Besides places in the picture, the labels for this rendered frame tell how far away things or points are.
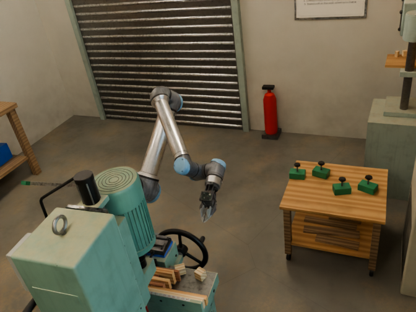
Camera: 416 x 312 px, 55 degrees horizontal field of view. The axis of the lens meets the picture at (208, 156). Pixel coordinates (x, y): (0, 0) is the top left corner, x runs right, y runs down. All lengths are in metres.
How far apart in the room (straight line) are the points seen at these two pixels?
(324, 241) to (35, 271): 2.12
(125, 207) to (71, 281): 0.34
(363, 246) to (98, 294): 2.10
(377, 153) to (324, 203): 0.89
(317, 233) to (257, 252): 0.48
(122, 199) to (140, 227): 0.16
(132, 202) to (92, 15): 3.90
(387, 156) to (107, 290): 2.65
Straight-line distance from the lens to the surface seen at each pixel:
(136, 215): 1.45
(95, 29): 5.13
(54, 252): 1.21
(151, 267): 1.72
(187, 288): 1.80
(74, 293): 1.23
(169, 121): 2.33
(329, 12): 4.03
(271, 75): 4.35
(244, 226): 3.36
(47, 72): 5.72
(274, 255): 3.12
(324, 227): 3.05
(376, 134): 3.37
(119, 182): 1.41
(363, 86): 4.24
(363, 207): 2.74
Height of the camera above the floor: 2.27
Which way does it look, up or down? 32 degrees down
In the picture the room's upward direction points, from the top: 9 degrees counter-clockwise
